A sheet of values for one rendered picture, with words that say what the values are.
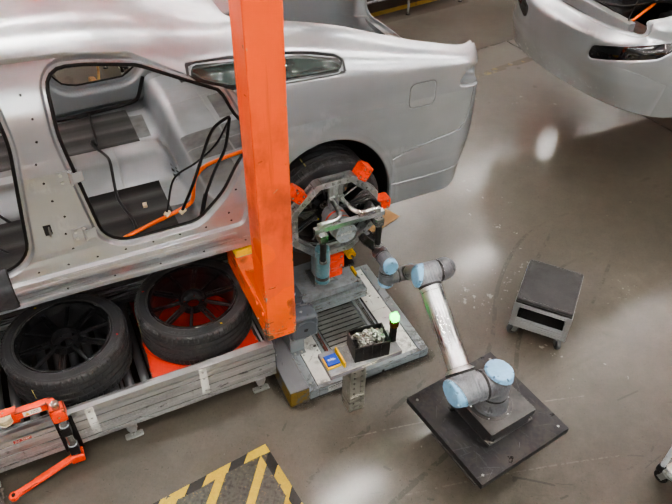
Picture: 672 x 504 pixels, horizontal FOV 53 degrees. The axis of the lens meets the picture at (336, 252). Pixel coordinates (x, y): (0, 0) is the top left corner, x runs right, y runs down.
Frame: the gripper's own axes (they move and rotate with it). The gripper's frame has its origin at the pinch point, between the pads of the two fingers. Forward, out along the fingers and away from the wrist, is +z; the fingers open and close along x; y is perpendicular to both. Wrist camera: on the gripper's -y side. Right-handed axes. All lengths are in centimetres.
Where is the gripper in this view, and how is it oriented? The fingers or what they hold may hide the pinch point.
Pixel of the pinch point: (361, 229)
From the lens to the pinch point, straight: 412.7
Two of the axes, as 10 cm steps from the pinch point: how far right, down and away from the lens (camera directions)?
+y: 6.3, 3.3, 7.1
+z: -4.3, -6.1, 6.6
